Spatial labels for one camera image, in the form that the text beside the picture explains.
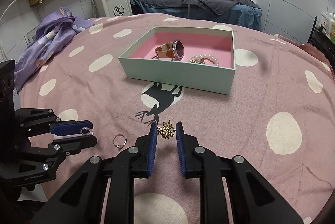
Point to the beige strap wristwatch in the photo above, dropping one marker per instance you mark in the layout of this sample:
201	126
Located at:
171	50

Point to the pink polka dot bedsheet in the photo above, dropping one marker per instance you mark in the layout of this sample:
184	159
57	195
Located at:
279	114

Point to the black trolley rack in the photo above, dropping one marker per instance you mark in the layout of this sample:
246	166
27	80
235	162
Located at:
319	40

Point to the massage bed grey blanket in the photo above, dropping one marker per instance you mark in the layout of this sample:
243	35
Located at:
237	12

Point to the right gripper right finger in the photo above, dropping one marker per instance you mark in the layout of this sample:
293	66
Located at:
231	190

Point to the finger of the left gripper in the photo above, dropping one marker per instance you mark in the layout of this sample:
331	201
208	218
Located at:
74	145
70	127

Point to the purple crumpled cloth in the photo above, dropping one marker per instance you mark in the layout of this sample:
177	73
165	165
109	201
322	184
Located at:
53	34

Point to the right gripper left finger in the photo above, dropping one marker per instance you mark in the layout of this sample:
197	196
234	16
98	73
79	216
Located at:
102	190

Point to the mint box pink lining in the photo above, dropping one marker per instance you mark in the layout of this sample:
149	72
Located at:
208	63

